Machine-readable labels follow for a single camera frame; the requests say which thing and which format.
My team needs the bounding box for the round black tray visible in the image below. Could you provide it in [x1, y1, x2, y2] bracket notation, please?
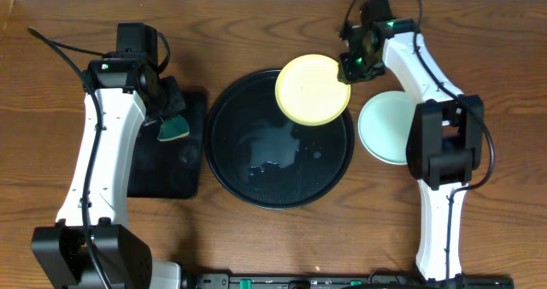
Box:
[204, 69, 355, 209]

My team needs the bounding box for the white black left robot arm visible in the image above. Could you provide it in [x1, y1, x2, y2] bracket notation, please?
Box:
[31, 58, 185, 288]

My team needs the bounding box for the rectangular black tray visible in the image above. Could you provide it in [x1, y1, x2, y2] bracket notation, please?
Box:
[127, 90, 209, 199]

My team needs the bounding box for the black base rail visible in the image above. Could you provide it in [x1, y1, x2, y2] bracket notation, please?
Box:
[193, 269, 515, 289]

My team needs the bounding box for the yellow plate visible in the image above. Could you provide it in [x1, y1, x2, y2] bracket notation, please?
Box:
[274, 54, 351, 127]

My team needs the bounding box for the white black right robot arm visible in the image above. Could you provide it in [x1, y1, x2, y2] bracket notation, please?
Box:
[338, 15, 492, 286]

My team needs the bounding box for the green yellow sponge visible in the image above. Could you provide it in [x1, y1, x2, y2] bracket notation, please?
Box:
[157, 115, 190, 142]

